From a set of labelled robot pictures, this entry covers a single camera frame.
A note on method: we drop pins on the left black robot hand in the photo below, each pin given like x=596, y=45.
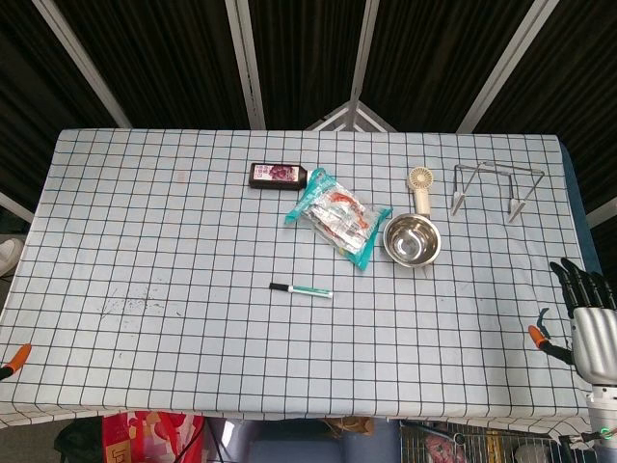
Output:
x=19, y=356

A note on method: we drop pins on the black curtain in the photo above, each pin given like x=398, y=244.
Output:
x=169, y=58

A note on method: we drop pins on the stainless steel bowl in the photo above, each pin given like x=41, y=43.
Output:
x=412, y=240

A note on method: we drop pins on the black bag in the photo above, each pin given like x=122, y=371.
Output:
x=79, y=441

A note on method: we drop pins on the red shopping bag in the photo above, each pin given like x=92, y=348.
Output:
x=144, y=436

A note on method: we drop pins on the dark bottle purple label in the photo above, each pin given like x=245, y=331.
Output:
x=277, y=176

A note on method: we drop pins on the cream handheld fan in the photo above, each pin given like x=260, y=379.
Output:
x=422, y=193

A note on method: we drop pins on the white metal frame post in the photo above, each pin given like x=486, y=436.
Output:
x=364, y=48
x=246, y=62
x=82, y=62
x=506, y=67

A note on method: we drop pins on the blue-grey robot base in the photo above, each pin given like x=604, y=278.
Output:
x=299, y=446

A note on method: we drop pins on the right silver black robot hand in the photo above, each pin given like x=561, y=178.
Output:
x=595, y=333

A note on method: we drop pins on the green white marker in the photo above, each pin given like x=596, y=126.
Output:
x=311, y=291

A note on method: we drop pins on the blue checkered tablecloth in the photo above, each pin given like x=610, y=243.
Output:
x=193, y=337

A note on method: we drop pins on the white shoe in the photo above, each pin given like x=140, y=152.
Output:
x=8, y=255

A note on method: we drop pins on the white triangular frame base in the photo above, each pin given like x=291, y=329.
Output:
x=337, y=119

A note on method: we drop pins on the teal foil snack bag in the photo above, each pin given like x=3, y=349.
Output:
x=340, y=219

